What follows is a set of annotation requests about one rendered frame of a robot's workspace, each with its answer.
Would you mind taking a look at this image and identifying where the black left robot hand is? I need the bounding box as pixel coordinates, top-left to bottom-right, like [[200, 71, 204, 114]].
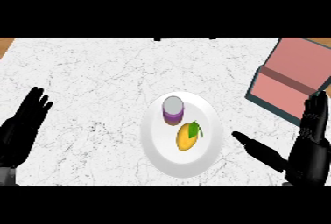
[[0, 86, 55, 170]]

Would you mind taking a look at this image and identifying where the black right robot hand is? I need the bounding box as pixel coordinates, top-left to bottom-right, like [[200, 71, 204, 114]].
[[232, 90, 331, 187]]

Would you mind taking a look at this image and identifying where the pink box with teal rim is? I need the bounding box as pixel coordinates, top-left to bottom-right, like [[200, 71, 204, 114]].
[[244, 38, 331, 127]]

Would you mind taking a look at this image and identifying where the yellow lemon with green leaf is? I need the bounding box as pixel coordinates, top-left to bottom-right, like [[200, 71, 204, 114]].
[[175, 120, 204, 151]]

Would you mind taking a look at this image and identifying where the white oval plate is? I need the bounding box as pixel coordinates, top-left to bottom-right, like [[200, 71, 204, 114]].
[[139, 91, 225, 179]]

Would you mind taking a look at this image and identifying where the purple can with grey lid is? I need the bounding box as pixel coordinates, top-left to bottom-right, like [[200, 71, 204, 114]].
[[161, 95, 186, 127]]

